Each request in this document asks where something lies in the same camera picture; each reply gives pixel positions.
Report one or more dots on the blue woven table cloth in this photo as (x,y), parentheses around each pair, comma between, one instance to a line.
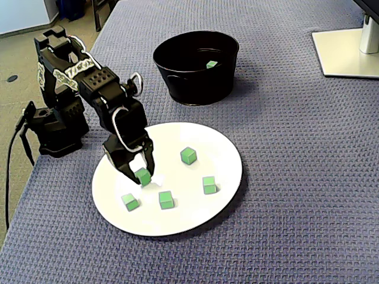
(296,177)

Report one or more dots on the white monitor stand base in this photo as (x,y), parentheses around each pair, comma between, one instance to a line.
(340,56)

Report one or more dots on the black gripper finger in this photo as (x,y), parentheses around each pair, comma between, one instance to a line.
(149,158)
(120,161)

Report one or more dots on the black monitor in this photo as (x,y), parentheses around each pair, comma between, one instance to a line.
(371,4)

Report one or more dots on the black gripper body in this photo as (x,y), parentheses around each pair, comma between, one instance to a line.
(119,155)

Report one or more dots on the black floor disc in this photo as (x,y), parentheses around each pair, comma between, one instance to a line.
(12,78)

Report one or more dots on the silver monitor stand pole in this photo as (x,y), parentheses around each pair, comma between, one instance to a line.
(370,35)

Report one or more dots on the white round plate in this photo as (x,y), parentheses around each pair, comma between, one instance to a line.
(183,213)

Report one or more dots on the black robot arm with stickers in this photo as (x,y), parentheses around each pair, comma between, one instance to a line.
(97,83)

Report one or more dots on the blue bin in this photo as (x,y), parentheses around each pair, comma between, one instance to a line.
(71,9)

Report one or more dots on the dark chair frame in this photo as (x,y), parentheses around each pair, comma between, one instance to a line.
(97,17)

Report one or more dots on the green cube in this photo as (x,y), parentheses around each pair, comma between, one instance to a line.
(130,203)
(166,201)
(209,186)
(188,156)
(212,64)
(144,178)

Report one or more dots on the black round container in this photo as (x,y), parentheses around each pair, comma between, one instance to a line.
(201,88)

